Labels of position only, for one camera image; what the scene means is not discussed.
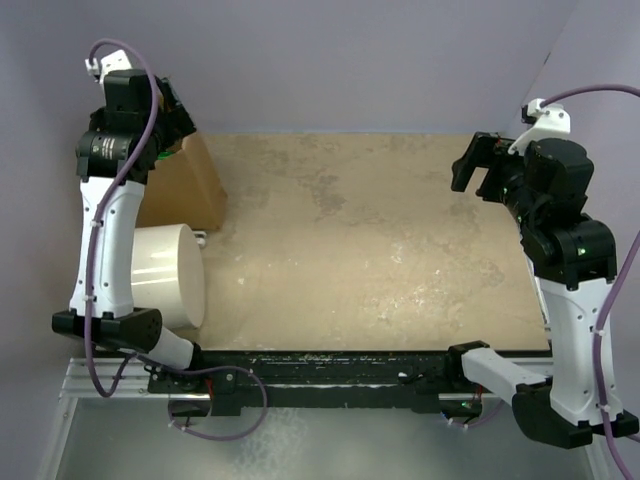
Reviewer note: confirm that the small white rectangular device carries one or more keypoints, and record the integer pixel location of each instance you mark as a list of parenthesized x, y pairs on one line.
[(201, 238)]

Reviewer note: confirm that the white cylindrical bucket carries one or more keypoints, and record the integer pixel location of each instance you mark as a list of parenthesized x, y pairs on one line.
[(167, 274)]

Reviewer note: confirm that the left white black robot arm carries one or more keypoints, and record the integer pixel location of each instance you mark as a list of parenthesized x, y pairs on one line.
[(141, 118)]

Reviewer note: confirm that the brown paper bag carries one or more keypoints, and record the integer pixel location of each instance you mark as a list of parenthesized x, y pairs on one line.
[(184, 188)]

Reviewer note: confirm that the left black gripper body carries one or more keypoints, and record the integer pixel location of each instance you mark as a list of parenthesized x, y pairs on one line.
[(173, 125)]

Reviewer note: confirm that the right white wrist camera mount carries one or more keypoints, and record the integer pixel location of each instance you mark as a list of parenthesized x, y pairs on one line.
[(543, 122)]

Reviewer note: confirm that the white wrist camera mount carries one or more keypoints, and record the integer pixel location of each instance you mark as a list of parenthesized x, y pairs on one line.
[(543, 122), (99, 69)]

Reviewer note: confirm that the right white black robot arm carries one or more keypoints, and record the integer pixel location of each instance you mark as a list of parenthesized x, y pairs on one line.
[(573, 257)]

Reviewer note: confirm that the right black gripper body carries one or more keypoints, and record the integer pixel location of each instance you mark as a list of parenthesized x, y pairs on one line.
[(505, 174)]

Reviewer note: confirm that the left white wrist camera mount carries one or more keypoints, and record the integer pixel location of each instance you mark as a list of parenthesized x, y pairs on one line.
[(99, 69)]

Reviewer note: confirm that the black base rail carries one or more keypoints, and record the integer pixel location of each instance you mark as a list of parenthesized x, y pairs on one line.
[(231, 381)]

